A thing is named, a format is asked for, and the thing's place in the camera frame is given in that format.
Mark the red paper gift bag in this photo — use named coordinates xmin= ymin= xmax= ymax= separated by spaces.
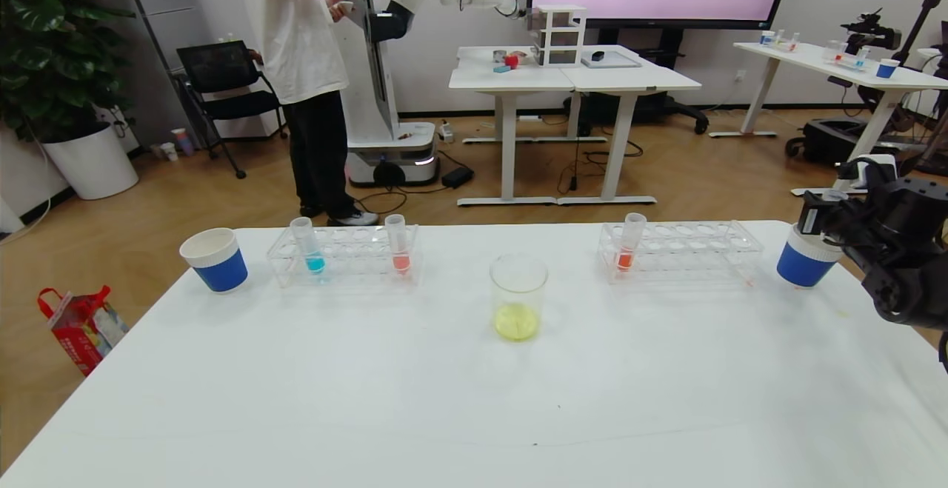
xmin=37 ymin=285 xmax=130 ymax=378

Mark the clear plastic test tube rack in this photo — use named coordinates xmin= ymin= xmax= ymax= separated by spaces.
xmin=596 ymin=221 xmax=764 ymax=284
xmin=759 ymin=30 xmax=801 ymax=54
xmin=824 ymin=41 xmax=869 ymax=73
xmin=267 ymin=224 xmax=423 ymax=288

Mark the white humanoid robot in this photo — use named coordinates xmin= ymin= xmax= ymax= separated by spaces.
xmin=326 ymin=0 xmax=519 ymax=187

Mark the large green leafy plant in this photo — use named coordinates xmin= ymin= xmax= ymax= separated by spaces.
xmin=0 ymin=0 xmax=138 ymax=144

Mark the white plant pot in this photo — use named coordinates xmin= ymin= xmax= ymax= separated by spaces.
xmin=43 ymin=122 xmax=140 ymax=201

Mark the test tube with blue liquid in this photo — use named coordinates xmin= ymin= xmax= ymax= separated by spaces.
xmin=291 ymin=217 xmax=327 ymax=275

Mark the black camera tripod rig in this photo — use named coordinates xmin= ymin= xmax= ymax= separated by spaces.
xmin=826 ymin=0 xmax=948 ymax=178

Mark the clear plastic drawer unit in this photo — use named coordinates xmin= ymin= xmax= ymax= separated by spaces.
xmin=527 ymin=5 xmax=587 ymax=68

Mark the long white standing desk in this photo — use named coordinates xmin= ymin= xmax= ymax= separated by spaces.
xmin=708 ymin=42 xmax=948 ymax=198

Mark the black display stand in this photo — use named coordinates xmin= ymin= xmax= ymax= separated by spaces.
xmin=563 ymin=27 xmax=708 ymax=137

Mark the test tube with red liquid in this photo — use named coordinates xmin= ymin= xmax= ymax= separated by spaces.
xmin=615 ymin=213 xmax=647 ymax=273
xmin=385 ymin=214 xmax=413 ymax=275

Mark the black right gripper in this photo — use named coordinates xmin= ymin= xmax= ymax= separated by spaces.
xmin=797 ymin=190 xmax=852 ymax=238

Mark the person in white shirt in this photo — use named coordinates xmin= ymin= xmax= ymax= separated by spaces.
xmin=244 ymin=0 xmax=391 ymax=227

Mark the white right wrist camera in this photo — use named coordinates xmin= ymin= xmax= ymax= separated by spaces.
xmin=837 ymin=155 xmax=899 ymax=194

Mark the clear glass beaker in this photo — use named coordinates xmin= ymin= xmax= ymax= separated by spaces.
xmin=490 ymin=254 xmax=549 ymax=343

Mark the black office chair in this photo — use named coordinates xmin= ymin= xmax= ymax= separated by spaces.
xmin=176 ymin=39 xmax=290 ymax=180

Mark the flat grey tray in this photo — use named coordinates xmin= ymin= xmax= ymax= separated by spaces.
xmin=581 ymin=52 xmax=641 ymax=70

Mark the black wheeled robot base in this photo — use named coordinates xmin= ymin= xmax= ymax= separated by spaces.
xmin=785 ymin=120 xmax=927 ymax=178

